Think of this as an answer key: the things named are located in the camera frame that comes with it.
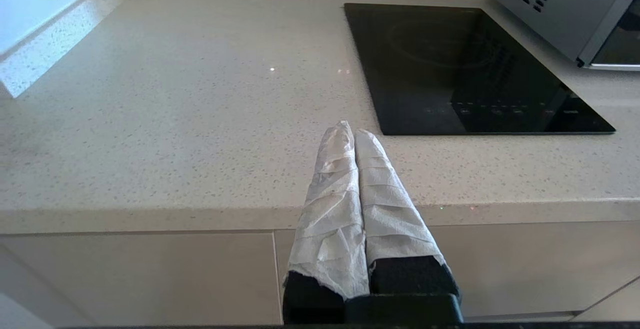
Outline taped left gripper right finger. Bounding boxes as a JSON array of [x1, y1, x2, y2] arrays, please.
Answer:
[[354, 129, 462, 297]]

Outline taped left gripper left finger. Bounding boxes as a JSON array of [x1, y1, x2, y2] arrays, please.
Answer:
[[282, 120, 371, 325]]

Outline dark glass microwave door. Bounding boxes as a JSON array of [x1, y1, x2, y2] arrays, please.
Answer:
[[577, 0, 640, 72]]

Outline silver microwave oven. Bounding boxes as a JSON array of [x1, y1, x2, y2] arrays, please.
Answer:
[[491, 0, 640, 65]]

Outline black glass induction cooktop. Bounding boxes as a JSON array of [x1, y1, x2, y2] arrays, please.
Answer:
[[344, 2, 617, 136]]

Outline wide grey cabinet front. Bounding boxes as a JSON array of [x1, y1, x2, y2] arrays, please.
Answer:
[[0, 231, 281, 327]]

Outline angled grey cabinet front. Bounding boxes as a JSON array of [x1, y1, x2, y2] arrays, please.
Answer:
[[572, 278, 640, 322]]

